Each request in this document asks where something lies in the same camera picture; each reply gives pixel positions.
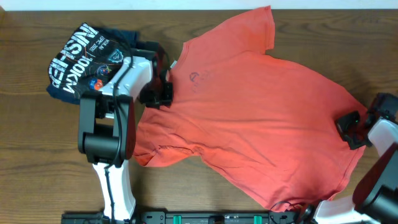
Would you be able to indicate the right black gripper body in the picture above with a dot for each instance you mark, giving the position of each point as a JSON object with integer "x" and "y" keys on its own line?
{"x": 348, "y": 125}

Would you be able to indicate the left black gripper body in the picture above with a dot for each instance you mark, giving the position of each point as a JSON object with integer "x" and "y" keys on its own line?
{"x": 157, "y": 96}

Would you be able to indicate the orange-red t-shirt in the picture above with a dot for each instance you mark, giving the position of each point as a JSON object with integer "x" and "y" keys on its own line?
{"x": 266, "y": 125}

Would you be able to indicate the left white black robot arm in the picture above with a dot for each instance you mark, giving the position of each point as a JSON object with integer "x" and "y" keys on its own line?
{"x": 107, "y": 130}

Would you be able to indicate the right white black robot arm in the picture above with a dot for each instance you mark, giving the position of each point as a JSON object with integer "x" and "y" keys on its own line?
{"x": 375, "y": 197}

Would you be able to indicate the folded dark printed t-shirt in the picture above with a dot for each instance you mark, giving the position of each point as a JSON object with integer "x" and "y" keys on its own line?
{"x": 88, "y": 61}

